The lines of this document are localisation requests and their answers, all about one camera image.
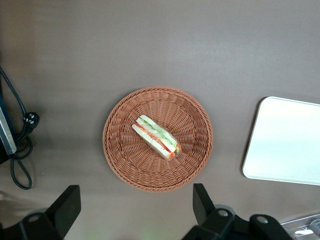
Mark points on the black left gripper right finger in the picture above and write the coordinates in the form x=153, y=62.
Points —
x=203, y=210

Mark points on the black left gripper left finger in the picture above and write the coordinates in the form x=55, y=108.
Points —
x=66, y=208

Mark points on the sandwich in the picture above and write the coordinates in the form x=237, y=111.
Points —
x=152, y=135

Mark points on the round brown wicker basket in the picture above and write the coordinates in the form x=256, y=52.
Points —
x=130, y=165

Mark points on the cream plastic tray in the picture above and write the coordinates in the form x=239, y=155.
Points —
x=285, y=142

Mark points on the clear acrylic bottle rack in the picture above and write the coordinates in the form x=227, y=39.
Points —
x=296, y=223

